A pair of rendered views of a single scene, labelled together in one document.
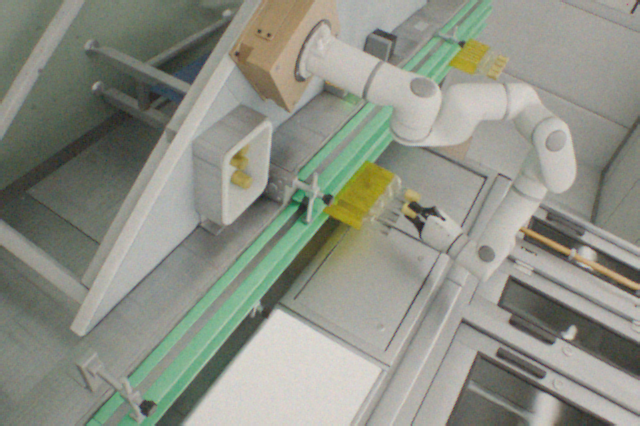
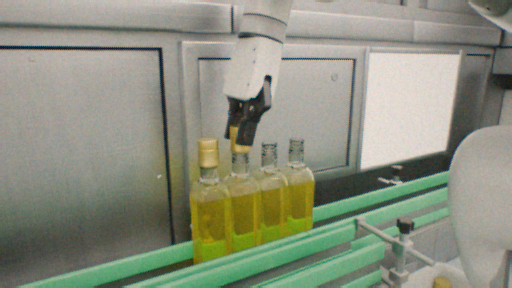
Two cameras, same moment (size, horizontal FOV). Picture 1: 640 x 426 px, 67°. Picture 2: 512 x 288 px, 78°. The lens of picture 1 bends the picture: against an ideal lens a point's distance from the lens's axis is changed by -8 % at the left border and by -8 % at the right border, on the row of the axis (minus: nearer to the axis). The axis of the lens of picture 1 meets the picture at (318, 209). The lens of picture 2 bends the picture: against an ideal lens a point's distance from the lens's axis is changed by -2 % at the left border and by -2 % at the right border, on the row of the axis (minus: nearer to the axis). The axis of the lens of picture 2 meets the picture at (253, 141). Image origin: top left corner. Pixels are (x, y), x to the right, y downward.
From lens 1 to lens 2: 1.45 m
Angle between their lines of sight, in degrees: 67
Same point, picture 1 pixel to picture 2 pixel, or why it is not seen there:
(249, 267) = (417, 213)
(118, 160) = not seen: outside the picture
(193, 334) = not seen: hidden behind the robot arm
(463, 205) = (24, 65)
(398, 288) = (285, 84)
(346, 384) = (390, 74)
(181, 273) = (448, 243)
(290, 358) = (389, 128)
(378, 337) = (344, 72)
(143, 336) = not seen: hidden behind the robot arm
